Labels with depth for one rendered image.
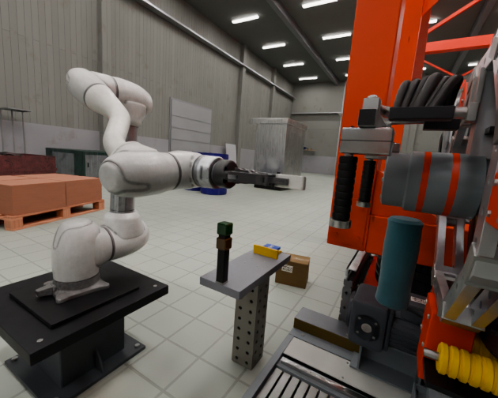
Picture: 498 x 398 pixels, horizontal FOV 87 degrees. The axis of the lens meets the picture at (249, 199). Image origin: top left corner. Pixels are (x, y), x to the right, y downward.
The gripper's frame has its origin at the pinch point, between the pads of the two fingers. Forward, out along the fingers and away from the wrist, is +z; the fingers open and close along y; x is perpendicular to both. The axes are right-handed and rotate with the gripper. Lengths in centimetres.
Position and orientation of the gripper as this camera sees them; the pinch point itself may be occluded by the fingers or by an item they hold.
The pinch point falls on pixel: (290, 182)
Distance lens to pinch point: 61.1
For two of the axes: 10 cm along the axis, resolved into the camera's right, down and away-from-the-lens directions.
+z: 8.5, 1.4, -5.0
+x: 0.7, -9.8, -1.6
